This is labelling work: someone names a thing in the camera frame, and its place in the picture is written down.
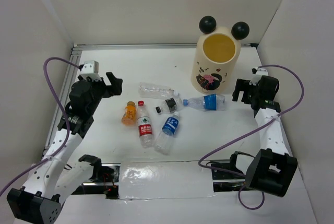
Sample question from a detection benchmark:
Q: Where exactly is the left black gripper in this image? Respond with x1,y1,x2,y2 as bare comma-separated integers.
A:
87,72,123,113

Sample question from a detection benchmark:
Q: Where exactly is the clear crushed plastic bottle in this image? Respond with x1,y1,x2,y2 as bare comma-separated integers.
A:
138,82,179,100

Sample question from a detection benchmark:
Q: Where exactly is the clear bottle blue label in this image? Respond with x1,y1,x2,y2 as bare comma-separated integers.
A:
183,94,225,111

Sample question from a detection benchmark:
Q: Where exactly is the orange juice bottle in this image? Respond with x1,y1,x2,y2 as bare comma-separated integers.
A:
122,101,136,126

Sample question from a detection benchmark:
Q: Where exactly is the red label water bottle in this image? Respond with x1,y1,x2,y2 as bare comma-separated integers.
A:
136,100,154,148

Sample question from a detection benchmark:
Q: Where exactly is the small bottle black label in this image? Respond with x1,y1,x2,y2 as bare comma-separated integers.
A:
156,97,184,114

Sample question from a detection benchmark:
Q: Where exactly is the blue label bottle white cap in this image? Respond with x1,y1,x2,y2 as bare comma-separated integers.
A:
154,112,180,155

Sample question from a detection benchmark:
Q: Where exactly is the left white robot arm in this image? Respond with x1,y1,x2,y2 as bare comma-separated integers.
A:
7,72,123,223

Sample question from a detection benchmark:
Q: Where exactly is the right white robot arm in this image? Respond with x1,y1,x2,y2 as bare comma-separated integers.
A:
228,76,297,197

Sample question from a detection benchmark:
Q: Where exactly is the cream bin with black ears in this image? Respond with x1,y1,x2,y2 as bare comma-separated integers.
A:
190,16,250,95

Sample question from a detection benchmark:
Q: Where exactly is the white tape sheet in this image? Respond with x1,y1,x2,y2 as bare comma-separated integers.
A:
118,161,214,199

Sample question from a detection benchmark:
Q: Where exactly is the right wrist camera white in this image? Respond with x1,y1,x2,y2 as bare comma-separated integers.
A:
252,67,268,79

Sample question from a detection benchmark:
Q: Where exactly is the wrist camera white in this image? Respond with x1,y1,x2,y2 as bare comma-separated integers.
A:
80,61,100,80
252,67,268,79

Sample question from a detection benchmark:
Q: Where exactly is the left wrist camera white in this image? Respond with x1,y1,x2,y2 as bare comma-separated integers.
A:
80,61,100,80

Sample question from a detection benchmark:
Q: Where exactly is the aluminium rail frame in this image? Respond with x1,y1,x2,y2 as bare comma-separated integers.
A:
45,43,261,146

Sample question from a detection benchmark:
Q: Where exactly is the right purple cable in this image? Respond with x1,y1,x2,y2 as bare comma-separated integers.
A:
198,64,305,210

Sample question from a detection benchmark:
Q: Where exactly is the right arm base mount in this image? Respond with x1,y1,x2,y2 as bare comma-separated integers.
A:
206,160,244,192

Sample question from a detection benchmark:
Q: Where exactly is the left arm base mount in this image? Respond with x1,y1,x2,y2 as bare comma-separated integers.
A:
72,163,121,199

